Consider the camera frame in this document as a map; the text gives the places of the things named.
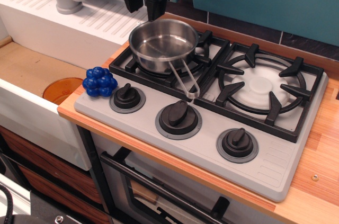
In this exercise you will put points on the stainless steel pan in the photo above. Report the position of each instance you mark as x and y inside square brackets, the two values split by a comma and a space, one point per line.
[166, 45]

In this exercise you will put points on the blue toy blueberry cluster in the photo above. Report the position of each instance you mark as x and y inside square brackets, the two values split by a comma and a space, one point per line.
[99, 82]

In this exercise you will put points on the black left stove knob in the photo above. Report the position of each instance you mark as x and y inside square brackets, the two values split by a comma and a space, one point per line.
[127, 99]

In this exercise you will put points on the black stove knob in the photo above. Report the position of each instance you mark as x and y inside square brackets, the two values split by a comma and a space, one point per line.
[237, 145]
[178, 121]
[127, 99]

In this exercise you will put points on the black middle stove knob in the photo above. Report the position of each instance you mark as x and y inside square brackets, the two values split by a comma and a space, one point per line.
[178, 121]

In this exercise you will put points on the grey toy stove top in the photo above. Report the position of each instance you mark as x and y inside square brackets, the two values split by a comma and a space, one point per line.
[269, 174]

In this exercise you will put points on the black right stove knob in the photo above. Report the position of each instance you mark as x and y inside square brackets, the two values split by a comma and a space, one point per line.
[237, 145]

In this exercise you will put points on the black left burner grate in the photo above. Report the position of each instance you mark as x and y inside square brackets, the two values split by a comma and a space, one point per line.
[205, 55]

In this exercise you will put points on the black burner grate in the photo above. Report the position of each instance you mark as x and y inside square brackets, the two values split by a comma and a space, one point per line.
[205, 55]
[276, 95]

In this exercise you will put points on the white toy sink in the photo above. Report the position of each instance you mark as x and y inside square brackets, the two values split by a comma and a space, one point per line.
[40, 46]

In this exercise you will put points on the orange plastic cup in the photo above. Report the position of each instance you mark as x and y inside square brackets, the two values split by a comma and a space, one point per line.
[59, 90]

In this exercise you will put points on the black right burner grate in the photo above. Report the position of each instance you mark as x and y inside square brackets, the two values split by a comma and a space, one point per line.
[276, 95]

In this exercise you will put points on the toy oven door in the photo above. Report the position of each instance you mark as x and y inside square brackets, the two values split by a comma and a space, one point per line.
[152, 193]

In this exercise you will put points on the wooden drawer front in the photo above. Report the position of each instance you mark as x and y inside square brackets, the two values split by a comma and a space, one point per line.
[58, 181]

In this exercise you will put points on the black oven door handle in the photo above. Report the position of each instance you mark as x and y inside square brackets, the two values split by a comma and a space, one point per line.
[117, 161]

